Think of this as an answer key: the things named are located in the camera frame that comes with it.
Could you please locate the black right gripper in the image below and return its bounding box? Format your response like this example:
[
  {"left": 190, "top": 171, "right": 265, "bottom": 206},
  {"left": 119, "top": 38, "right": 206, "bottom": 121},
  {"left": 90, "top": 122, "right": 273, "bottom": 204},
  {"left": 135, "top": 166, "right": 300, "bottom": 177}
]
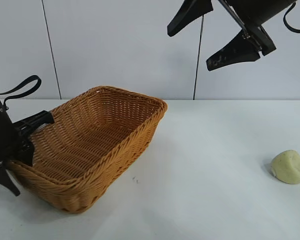
[{"left": 167, "top": 0, "right": 299, "bottom": 73}]

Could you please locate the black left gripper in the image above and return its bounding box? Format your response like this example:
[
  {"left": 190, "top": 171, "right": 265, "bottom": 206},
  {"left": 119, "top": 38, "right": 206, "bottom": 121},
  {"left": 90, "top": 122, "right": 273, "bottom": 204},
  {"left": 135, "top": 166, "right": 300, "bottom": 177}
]
[{"left": 0, "top": 81, "right": 55, "bottom": 197}]

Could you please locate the woven orange wicker basket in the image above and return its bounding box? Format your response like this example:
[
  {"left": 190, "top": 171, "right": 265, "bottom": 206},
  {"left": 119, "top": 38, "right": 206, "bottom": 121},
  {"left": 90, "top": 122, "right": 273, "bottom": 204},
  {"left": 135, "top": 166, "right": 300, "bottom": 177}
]
[{"left": 8, "top": 85, "right": 169, "bottom": 214}]

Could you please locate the pale yellow egg yolk pastry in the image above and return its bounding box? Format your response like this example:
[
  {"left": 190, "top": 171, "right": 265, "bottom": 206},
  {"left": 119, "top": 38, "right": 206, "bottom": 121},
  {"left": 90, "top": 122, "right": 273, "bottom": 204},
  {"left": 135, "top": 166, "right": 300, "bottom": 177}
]
[{"left": 269, "top": 149, "right": 300, "bottom": 185}]

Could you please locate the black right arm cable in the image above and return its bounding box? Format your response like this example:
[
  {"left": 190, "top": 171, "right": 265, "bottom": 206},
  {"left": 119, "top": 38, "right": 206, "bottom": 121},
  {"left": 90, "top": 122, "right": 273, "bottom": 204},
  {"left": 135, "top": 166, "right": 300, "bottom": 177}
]
[{"left": 282, "top": 1, "right": 300, "bottom": 34}]

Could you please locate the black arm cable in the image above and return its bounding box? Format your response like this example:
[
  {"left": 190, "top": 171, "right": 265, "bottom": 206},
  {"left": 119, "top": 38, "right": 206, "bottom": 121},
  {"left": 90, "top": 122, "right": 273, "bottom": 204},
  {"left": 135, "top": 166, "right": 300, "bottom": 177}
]
[
  {"left": 2, "top": 75, "right": 43, "bottom": 107},
  {"left": 282, "top": 1, "right": 300, "bottom": 34}
]

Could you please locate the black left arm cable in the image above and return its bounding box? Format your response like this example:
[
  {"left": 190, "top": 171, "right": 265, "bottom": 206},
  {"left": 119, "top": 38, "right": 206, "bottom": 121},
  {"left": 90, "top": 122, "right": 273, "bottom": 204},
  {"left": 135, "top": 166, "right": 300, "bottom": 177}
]
[{"left": 2, "top": 75, "right": 43, "bottom": 107}]

